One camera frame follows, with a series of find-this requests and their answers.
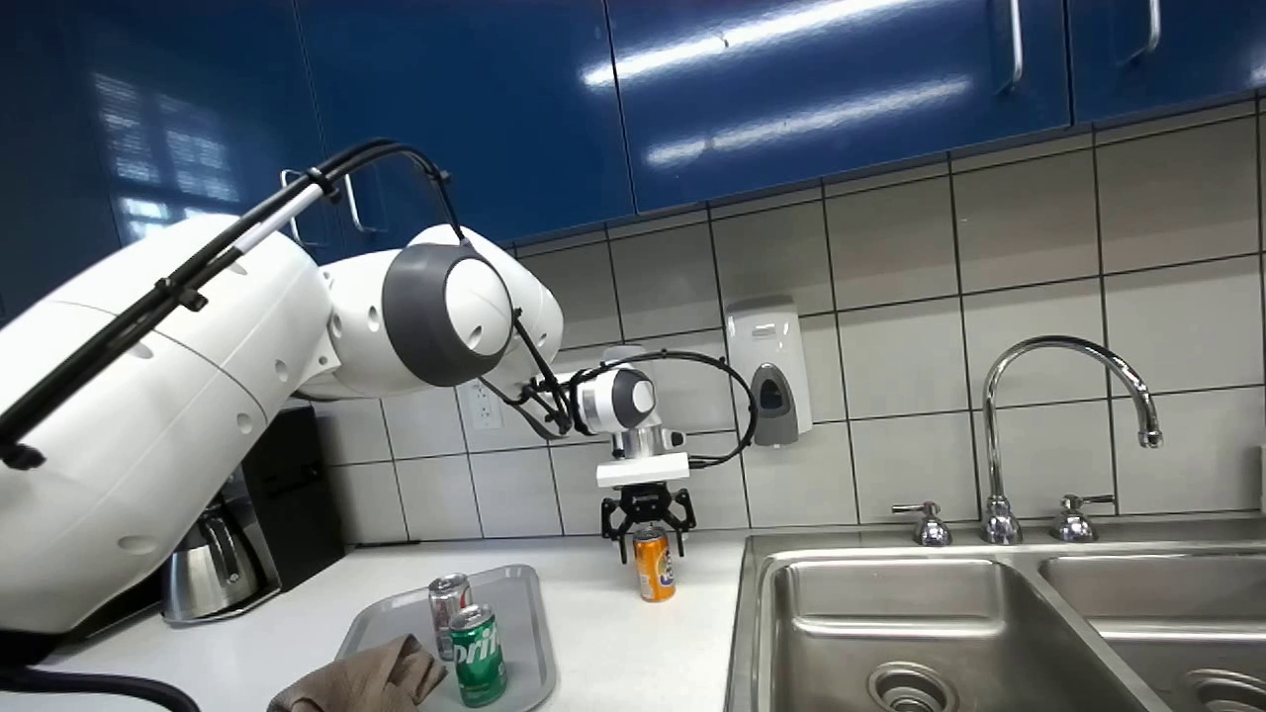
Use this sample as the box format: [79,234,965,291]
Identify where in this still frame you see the blue upper cabinets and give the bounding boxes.
[0,0,1266,313]

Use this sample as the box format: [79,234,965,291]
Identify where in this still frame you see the orange soda can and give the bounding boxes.
[634,522,677,600]

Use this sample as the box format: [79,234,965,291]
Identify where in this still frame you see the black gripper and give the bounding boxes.
[602,484,696,565]

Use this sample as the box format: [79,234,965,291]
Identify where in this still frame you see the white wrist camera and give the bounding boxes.
[598,449,687,490]

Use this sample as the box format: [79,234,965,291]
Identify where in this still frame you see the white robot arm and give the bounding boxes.
[0,224,567,638]

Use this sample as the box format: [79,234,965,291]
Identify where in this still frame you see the grey plastic tray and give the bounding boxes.
[328,565,556,712]

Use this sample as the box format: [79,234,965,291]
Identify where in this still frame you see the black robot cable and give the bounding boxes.
[0,134,762,474]

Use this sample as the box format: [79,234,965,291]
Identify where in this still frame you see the steel coffee carafe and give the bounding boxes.
[163,511,261,629]

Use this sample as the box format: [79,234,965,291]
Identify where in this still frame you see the beige cloth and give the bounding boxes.
[263,638,448,712]

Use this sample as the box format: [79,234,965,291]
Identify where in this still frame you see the green soda can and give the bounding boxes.
[448,604,505,706]

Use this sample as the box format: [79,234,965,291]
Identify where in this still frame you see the black coffee maker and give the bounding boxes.
[201,406,342,614]

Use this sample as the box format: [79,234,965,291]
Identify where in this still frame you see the chrome gooseneck faucet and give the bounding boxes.
[888,333,1168,548]

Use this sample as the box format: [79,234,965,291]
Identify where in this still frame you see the grey soda can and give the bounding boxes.
[428,572,476,659]

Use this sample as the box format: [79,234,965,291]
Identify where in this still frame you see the white soap dispenser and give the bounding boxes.
[729,306,811,447]

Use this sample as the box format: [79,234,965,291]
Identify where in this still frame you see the stainless steel sink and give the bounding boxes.
[722,519,1266,712]

